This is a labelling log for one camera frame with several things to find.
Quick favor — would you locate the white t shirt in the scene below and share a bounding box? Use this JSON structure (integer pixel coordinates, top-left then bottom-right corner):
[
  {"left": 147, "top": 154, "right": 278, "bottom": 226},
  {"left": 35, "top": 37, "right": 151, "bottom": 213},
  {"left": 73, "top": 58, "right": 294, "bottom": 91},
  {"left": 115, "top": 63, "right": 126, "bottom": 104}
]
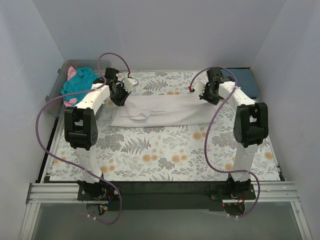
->
[{"left": 110, "top": 94, "right": 218, "bottom": 128}]

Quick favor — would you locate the folded dark blue t shirt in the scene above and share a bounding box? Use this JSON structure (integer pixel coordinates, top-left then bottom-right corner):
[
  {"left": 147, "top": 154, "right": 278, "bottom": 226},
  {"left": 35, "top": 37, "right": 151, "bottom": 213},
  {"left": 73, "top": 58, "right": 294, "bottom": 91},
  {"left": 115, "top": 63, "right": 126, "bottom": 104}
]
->
[{"left": 228, "top": 67, "right": 260, "bottom": 99}]

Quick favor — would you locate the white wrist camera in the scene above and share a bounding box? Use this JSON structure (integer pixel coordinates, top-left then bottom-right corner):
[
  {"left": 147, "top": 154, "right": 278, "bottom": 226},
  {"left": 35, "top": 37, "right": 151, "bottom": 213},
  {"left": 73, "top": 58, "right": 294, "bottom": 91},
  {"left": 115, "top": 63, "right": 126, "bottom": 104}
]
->
[
  {"left": 188, "top": 81, "right": 206, "bottom": 96},
  {"left": 123, "top": 77, "right": 139, "bottom": 93}
]

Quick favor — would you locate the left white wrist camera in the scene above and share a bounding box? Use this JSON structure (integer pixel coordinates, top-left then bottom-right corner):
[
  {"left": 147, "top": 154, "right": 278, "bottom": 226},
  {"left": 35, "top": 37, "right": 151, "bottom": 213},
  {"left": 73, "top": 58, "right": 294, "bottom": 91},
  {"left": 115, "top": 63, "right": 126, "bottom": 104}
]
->
[{"left": 123, "top": 77, "right": 139, "bottom": 93}]

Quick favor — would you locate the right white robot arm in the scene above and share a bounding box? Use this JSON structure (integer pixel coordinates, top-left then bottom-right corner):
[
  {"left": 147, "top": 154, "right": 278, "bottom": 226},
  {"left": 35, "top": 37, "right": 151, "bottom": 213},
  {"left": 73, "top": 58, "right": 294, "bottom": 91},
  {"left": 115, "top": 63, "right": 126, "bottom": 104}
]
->
[{"left": 194, "top": 67, "right": 269, "bottom": 199}]

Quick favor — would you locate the clear plastic bin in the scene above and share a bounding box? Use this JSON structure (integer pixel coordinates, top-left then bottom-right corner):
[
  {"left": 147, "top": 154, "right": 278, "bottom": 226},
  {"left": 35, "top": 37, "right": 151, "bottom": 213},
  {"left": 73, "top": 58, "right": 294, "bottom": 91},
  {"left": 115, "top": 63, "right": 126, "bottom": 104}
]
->
[{"left": 44, "top": 58, "right": 112, "bottom": 118}]

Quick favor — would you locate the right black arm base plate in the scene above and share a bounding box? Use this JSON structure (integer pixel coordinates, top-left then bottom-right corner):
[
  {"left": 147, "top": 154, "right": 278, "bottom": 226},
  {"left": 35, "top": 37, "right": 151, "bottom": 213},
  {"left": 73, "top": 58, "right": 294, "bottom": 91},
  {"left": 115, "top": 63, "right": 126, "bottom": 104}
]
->
[{"left": 206, "top": 177, "right": 256, "bottom": 201}]

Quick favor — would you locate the pink t shirt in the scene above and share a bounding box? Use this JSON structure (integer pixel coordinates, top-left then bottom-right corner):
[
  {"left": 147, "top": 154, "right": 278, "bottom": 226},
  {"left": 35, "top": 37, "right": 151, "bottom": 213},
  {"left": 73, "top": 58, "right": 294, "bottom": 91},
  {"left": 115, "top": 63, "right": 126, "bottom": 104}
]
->
[{"left": 63, "top": 66, "right": 77, "bottom": 107}]

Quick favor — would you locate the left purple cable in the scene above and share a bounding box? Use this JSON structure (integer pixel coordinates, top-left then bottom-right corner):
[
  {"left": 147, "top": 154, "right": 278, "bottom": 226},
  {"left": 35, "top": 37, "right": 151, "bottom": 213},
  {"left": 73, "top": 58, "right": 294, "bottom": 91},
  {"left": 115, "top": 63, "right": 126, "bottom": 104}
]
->
[{"left": 35, "top": 52, "right": 133, "bottom": 225}]

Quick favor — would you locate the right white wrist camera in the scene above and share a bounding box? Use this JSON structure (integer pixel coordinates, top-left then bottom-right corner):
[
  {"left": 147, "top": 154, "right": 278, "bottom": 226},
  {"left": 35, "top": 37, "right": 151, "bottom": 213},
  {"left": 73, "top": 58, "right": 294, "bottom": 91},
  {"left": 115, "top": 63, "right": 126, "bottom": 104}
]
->
[{"left": 188, "top": 81, "right": 206, "bottom": 96}]

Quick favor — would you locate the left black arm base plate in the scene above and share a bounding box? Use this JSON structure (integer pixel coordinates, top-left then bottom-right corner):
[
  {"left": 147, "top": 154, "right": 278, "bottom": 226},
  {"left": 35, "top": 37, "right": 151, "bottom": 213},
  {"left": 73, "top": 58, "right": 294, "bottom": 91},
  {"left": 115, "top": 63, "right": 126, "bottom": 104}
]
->
[{"left": 76, "top": 180, "right": 122, "bottom": 201}]

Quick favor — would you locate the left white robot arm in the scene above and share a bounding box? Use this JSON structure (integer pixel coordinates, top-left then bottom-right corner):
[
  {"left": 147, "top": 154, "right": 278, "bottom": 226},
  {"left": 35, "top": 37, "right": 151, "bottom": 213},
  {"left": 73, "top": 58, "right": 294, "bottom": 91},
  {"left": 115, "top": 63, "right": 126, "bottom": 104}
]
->
[{"left": 64, "top": 67, "right": 137, "bottom": 200}]

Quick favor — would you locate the aluminium frame rail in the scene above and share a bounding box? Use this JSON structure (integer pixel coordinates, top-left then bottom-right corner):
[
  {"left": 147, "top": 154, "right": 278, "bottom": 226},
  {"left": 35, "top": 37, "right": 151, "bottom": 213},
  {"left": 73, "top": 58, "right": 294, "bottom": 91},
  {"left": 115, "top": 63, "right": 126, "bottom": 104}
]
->
[{"left": 19, "top": 181, "right": 312, "bottom": 240}]

